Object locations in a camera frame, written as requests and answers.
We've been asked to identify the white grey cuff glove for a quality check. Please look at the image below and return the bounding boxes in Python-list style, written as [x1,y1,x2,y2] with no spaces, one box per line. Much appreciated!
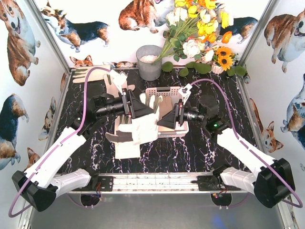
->
[114,115,141,159]

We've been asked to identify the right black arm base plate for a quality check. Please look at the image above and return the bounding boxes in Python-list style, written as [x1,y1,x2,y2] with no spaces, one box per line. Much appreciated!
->
[191,176,241,191]

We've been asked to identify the white green glove back-left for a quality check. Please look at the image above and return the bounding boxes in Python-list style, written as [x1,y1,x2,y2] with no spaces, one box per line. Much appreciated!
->
[72,66,108,83]

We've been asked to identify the purple cable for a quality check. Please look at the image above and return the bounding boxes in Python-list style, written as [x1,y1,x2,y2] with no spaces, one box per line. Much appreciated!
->
[9,66,112,218]
[189,78,303,208]

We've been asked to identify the white perforated storage basket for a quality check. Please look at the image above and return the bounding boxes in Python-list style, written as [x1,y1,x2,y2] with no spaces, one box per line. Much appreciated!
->
[145,86,189,138]

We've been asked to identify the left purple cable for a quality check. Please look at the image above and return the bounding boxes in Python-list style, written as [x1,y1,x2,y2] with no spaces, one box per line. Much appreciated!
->
[9,66,112,218]

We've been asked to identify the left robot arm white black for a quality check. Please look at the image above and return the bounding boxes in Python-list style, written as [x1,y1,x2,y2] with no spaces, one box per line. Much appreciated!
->
[9,74,154,218]

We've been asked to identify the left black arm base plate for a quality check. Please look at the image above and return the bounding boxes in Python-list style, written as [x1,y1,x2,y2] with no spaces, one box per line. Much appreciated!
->
[91,175,114,192]

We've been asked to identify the grey metal bucket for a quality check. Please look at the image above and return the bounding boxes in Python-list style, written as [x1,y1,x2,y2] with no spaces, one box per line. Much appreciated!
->
[136,45,162,81]

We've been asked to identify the white grey striped glove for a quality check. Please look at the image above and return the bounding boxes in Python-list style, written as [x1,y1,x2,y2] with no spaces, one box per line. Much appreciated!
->
[105,93,163,145]

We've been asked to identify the tan leather glove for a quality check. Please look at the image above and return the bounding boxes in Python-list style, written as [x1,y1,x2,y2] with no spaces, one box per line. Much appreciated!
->
[158,95,188,133]

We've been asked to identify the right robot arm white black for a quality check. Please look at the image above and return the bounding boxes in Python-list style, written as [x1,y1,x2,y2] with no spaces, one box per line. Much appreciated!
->
[157,85,295,208]

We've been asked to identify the artificial flower bouquet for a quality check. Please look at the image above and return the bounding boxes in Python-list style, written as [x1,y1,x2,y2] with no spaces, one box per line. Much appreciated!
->
[158,0,256,77]

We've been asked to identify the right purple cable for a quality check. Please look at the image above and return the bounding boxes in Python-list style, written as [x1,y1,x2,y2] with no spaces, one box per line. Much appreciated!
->
[189,78,303,208]

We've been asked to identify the white ribbed sunflower pot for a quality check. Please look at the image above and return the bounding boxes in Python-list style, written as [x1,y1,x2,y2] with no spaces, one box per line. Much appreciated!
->
[211,63,224,74]

